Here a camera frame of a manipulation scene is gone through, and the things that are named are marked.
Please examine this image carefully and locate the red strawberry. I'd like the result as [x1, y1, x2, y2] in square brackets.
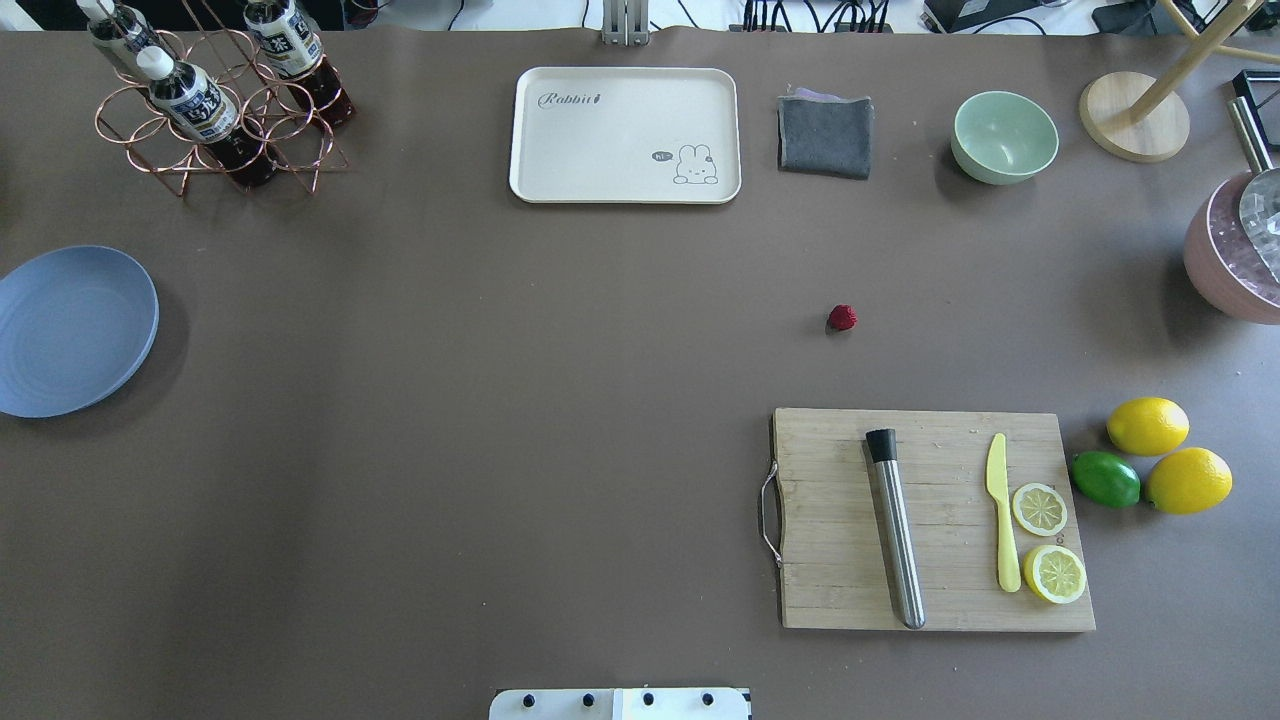
[826, 304, 859, 333]

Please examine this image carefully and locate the blue round plate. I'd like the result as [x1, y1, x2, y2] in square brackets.
[1, 246, 159, 418]

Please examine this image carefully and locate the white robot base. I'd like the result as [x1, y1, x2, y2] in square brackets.
[488, 685, 753, 719]

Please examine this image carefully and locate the cream rabbit tray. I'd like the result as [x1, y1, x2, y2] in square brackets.
[508, 67, 742, 204]

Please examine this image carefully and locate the steel muddler black tip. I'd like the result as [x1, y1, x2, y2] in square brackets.
[865, 428, 927, 630]

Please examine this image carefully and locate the wooden cutting board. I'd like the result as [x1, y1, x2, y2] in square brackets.
[772, 407, 1094, 633]

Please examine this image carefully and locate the grey folded cloth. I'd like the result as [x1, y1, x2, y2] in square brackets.
[777, 87, 876, 181]

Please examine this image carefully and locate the green bowl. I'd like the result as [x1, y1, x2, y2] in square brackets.
[950, 91, 1059, 184]

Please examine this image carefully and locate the lemon half upper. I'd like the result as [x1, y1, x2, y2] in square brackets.
[1011, 483, 1069, 537]

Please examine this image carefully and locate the lemon half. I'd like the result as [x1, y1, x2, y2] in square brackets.
[1021, 544, 1087, 603]
[1011, 483, 1069, 537]

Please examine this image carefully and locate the yellow plastic knife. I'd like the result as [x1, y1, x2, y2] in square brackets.
[986, 433, 1021, 593]

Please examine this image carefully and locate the lemon half lower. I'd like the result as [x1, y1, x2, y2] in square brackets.
[1021, 544, 1087, 603]

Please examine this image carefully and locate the green lime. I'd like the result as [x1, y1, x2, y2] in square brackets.
[1070, 451, 1142, 509]

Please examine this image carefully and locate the tea bottle back right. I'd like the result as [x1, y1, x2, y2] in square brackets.
[243, 1, 356, 128]

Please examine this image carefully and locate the tea bottle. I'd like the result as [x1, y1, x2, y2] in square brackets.
[136, 45, 276, 188]
[76, 0, 164, 79]
[243, 1, 356, 128]

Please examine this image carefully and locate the yellow lemon upper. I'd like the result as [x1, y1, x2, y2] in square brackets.
[1106, 397, 1190, 456]

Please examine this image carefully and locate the yellow lemon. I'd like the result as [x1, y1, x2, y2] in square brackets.
[1106, 397, 1190, 456]
[1146, 447, 1233, 514]

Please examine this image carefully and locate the tea bottle front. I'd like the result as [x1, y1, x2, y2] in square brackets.
[136, 45, 276, 188]

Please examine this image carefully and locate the yellow lemon lower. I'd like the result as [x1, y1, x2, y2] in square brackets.
[1146, 447, 1233, 514]

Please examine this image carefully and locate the pink ice bucket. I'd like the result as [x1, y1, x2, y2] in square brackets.
[1183, 170, 1279, 325]

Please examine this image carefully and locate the tea bottle back left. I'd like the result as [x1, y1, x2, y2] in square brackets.
[76, 0, 164, 79]

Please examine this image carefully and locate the copper wire bottle rack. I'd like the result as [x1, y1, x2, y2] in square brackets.
[93, 1, 349, 197]

